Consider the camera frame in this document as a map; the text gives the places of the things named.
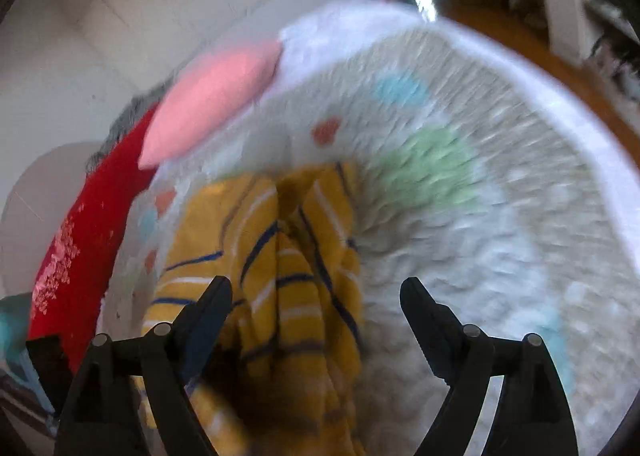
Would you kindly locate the white shelf unit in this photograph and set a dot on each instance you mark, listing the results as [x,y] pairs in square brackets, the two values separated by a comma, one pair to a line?
[596,32]

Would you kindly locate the pink pillow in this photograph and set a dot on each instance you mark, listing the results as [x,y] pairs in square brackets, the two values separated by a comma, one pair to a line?
[206,96]

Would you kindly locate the patterned quilted bedspread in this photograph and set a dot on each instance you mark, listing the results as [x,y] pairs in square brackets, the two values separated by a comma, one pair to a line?
[514,220]

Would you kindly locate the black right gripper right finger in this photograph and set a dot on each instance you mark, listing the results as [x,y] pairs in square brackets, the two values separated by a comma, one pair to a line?
[532,415]

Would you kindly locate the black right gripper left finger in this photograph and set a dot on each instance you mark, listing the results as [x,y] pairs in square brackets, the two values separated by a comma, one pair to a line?
[100,415]

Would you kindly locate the red floral duvet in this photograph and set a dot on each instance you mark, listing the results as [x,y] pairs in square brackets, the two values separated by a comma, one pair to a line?
[74,274]

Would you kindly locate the grey knitted blanket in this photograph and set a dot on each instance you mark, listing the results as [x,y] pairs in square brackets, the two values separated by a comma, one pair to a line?
[133,112]

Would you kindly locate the yellow striped knit sweater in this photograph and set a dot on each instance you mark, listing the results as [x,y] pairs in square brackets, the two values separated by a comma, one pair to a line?
[282,372]

